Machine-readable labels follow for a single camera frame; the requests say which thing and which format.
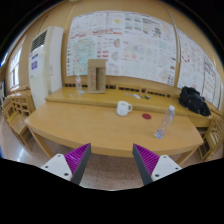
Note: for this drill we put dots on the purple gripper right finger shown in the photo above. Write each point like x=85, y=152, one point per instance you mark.
x=151, y=166

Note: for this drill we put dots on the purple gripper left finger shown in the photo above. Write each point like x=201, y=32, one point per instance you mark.
x=70, y=166

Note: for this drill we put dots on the clear plastic water bottle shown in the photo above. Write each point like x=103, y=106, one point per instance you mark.
x=166, y=121

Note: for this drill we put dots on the wooden table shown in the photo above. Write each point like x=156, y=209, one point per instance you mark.
x=108, y=133

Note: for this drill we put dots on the white ceramic mug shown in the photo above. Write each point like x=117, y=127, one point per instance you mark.
x=123, y=108

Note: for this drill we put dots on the small items on bench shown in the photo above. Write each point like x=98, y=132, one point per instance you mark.
x=138, y=96

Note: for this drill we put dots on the wooden chair right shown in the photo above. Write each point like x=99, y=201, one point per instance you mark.
x=212, y=139

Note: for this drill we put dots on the wooden chair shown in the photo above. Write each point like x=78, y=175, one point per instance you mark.
x=16, y=108
x=212, y=139

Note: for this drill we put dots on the black bag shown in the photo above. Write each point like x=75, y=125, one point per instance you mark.
x=191, y=99

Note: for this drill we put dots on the wooden chair left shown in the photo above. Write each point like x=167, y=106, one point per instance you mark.
x=16, y=108

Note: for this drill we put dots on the small clear bottle far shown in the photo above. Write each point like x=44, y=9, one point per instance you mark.
x=78, y=83

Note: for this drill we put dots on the cardboard box stand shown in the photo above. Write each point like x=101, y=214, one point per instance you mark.
x=96, y=79

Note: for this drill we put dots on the white standing air conditioner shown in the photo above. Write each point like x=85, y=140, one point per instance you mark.
x=45, y=64

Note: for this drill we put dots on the window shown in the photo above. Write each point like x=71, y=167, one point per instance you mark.
x=14, y=69

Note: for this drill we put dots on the large wall poster right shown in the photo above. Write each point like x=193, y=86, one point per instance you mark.
x=198, y=71

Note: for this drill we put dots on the large wall poster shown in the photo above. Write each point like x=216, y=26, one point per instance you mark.
x=198, y=71
x=132, y=44

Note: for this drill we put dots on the large wall poster left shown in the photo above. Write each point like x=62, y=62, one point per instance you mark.
x=132, y=44

